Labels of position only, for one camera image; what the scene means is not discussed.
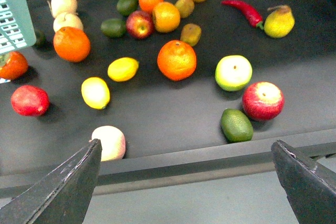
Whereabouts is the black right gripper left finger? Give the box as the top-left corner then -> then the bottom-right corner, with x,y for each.
1,139 -> 102,223

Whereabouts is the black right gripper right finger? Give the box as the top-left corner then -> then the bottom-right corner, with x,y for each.
271,140 -> 335,223

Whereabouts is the yellow lemon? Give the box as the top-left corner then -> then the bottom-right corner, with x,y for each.
107,57 -> 139,82
81,77 -> 110,110

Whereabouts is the light blue plastic basket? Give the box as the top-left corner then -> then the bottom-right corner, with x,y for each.
1,0 -> 36,55

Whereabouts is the pale pink peach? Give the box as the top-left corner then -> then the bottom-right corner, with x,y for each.
91,125 -> 126,162

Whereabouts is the red apple front right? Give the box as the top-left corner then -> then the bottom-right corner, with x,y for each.
241,81 -> 285,122

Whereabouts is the red pomegranate fruit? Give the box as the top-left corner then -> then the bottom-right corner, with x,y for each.
10,85 -> 50,116

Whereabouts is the green apple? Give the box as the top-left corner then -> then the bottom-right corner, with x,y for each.
215,55 -> 253,92

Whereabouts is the orange persimmon with leaf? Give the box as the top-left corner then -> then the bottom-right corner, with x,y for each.
0,51 -> 28,80

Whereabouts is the large orange left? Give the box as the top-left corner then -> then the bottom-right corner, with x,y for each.
53,26 -> 91,62

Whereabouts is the large orange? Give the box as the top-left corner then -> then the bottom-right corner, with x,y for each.
157,40 -> 197,81
53,26 -> 91,62

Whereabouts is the small dark green lime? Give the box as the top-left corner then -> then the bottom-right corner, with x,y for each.
34,29 -> 46,48

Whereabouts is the yellow-green pear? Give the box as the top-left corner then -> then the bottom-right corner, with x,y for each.
264,5 -> 295,39

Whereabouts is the green lime lower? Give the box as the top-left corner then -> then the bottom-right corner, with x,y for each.
100,18 -> 127,38

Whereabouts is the large orange centre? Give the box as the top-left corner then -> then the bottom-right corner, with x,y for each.
157,40 -> 197,81

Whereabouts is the red chili pepper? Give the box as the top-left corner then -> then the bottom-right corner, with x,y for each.
221,0 -> 264,30

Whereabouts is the red-yellow apple centre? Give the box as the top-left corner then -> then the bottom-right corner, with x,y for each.
126,10 -> 154,39

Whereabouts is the kiwi fruit lower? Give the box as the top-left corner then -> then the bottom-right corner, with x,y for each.
180,23 -> 202,47

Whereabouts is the kiwi fruit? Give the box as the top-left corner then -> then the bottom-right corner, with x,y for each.
175,0 -> 195,18
180,23 -> 202,47

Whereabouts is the green lime upper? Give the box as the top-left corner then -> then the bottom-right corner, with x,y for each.
117,0 -> 138,16

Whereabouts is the orange persimmon-like fruit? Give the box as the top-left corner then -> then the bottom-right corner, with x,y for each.
152,2 -> 181,33

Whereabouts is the kiwi fruit upper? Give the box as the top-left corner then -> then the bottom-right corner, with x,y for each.
175,0 -> 195,18

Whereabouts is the black metal shelf frame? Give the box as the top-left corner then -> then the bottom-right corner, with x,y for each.
1,0 -> 335,197

